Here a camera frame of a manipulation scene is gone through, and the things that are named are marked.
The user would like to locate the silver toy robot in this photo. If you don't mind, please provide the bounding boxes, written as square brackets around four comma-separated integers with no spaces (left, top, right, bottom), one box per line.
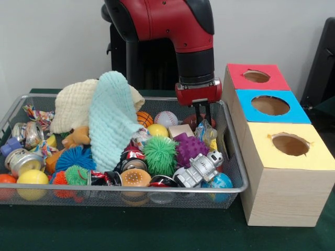
[173,150,224,188]

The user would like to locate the green spiky rubber ball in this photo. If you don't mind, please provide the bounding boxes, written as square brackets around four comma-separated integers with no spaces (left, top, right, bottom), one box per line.
[143,135,178,177]

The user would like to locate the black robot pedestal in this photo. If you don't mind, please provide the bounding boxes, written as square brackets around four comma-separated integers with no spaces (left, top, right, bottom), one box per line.
[101,5,181,91]

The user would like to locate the small white baseball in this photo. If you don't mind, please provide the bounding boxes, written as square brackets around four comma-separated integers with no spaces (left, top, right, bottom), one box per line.
[153,111,178,126]

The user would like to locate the cream waffle cloth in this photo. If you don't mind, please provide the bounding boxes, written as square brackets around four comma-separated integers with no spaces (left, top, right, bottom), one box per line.
[49,78,146,134]

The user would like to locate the smooth yellow ball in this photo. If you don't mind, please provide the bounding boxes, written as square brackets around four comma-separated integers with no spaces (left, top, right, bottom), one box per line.
[17,169,50,201]

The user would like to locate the clear blue wrapper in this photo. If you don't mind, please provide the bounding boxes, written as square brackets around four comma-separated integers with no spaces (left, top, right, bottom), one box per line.
[195,119,218,146]

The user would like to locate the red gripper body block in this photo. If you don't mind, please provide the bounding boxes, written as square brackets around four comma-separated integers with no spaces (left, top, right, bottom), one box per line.
[174,77,223,107]

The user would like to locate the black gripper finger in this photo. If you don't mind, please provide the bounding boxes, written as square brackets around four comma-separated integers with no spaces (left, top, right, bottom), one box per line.
[193,104,202,130]
[204,101,213,128]

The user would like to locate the blue spiky rubber ball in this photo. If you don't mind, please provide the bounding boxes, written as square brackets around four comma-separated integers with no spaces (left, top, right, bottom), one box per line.
[55,146,97,172]

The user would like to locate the blue globe ball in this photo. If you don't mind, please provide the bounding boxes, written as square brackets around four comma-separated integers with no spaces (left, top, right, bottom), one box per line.
[201,172,233,203]

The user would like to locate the small brown football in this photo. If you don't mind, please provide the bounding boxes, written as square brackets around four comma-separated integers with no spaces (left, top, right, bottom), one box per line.
[182,113,217,131]

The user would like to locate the black office chair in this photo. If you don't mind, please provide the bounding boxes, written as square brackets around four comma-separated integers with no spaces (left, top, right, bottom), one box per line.
[300,17,335,105]

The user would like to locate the purple spiky ball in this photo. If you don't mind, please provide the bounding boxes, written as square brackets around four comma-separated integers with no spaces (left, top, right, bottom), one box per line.
[174,133,210,169]

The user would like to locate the plain wooden cube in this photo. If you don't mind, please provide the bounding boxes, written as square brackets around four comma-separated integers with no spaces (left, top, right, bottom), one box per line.
[167,124,194,138]

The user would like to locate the small orange basketball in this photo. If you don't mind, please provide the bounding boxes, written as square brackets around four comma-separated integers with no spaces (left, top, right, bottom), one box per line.
[136,111,154,129]

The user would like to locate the mint green waffle cloth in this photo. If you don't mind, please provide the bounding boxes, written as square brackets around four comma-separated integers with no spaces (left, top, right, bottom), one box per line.
[88,71,145,172]

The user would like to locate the dark green table cloth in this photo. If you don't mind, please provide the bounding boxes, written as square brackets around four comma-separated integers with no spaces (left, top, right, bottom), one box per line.
[0,88,335,251]

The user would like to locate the wooden box three holes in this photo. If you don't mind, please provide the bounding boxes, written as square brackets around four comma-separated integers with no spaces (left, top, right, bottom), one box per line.
[221,63,335,227]

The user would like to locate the shallow wire mesh bin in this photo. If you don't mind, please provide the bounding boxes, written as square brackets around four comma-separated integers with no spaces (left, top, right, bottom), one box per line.
[0,93,249,209]

